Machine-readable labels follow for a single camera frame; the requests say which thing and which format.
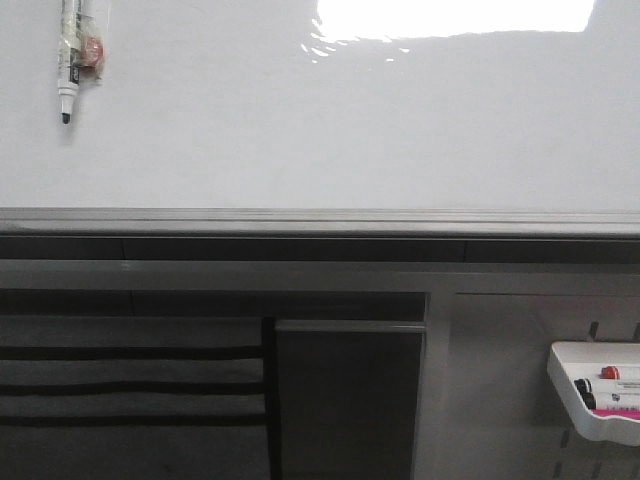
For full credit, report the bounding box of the white taped whiteboard marker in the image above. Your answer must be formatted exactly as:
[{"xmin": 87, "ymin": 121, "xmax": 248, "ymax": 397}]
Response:
[{"xmin": 57, "ymin": 1, "xmax": 106, "ymax": 125}]

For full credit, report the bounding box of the white whiteboard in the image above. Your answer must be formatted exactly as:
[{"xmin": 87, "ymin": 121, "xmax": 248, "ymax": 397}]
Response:
[{"xmin": 1, "ymin": 1, "xmax": 639, "ymax": 238}]

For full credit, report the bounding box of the pink whiteboard eraser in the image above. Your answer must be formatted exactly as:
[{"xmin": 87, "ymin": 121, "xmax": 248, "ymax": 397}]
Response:
[{"xmin": 592, "ymin": 409, "xmax": 640, "ymax": 420}]

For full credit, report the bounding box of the dark grey cabinet panel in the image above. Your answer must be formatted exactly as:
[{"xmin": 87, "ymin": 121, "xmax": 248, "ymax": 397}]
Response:
[{"xmin": 276, "ymin": 320, "xmax": 425, "ymax": 479}]

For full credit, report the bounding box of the white pegboard panel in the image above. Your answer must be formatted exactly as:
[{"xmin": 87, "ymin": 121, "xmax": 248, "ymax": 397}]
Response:
[{"xmin": 440, "ymin": 295, "xmax": 639, "ymax": 479}]

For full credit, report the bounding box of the white plastic marker tray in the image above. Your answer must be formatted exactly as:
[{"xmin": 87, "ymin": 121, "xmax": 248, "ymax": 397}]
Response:
[{"xmin": 547, "ymin": 342, "xmax": 639, "ymax": 447}]

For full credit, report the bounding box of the grey striped fabric organizer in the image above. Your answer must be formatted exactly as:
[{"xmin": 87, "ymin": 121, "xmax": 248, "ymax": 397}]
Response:
[{"xmin": 1, "ymin": 316, "xmax": 282, "ymax": 479}]

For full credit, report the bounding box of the upper black capped marker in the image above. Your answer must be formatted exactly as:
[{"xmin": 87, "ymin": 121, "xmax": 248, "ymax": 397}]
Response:
[{"xmin": 574, "ymin": 378, "xmax": 640, "ymax": 395}]

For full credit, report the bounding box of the black capped marker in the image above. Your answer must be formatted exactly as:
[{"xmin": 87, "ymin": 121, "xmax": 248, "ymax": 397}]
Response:
[
  {"xmin": 574, "ymin": 378, "xmax": 640, "ymax": 395},
  {"xmin": 581, "ymin": 392, "xmax": 639, "ymax": 411}
]

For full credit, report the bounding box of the lower black capped marker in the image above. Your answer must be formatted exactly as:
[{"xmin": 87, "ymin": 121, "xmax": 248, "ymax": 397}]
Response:
[{"xmin": 581, "ymin": 392, "xmax": 639, "ymax": 411}]

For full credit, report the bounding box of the red capped marker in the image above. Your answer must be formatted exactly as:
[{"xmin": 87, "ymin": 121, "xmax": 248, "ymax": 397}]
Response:
[{"xmin": 600, "ymin": 365, "xmax": 640, "ymax": 381}]

